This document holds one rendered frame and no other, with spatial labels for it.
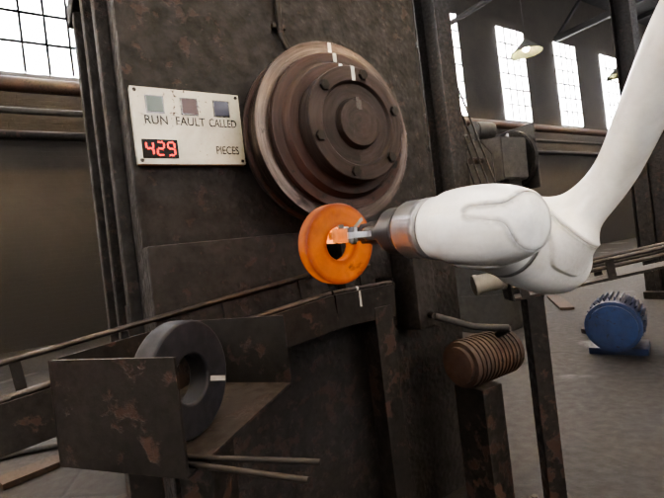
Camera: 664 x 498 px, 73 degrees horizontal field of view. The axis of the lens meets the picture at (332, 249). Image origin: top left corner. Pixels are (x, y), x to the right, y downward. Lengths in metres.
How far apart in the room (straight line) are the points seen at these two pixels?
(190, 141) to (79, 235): 5.98
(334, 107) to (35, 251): 6.20
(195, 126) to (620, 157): 0.89
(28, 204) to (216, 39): 5.98
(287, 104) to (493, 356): 0.83
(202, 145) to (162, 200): 0.16
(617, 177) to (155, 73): 0.98
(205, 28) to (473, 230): 0.95
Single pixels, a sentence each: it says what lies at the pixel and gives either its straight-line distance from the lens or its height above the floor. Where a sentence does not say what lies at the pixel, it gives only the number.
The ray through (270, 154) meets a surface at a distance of 1.08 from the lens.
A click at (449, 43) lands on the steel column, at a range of 5.91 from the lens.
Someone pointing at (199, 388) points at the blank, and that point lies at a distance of 0.67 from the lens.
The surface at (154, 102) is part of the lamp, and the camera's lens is 1.17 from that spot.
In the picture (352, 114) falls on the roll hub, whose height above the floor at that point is 1.13.
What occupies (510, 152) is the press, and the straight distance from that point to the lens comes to 9.16.
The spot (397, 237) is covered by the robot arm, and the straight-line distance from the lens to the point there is 0.66.
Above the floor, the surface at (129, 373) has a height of 0.70.
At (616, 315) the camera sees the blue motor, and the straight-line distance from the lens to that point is 3.01.
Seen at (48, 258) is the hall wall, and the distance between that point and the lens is 7.05.
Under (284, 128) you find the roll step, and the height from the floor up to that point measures 1.11.
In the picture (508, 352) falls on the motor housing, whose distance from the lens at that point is 1.35.
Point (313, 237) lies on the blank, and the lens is 0.82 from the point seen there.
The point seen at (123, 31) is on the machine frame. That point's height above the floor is 1.37.
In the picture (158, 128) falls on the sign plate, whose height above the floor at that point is 1.14.
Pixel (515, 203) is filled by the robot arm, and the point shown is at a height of 0.85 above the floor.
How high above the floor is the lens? 0.82
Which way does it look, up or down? level
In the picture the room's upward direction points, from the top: 7 degrees counter-clockwise
